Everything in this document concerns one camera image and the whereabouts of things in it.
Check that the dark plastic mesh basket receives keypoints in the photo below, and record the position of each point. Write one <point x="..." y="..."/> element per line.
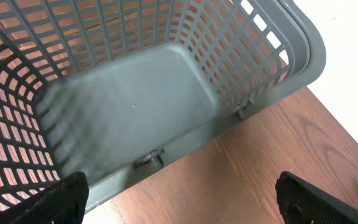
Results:
<point x="119" y="89"/>

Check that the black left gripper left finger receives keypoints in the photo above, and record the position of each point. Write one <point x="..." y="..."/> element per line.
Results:
<point x="63" y="202"/>

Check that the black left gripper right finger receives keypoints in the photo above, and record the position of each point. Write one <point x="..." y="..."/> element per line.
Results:
<point x="301" y="202"/>

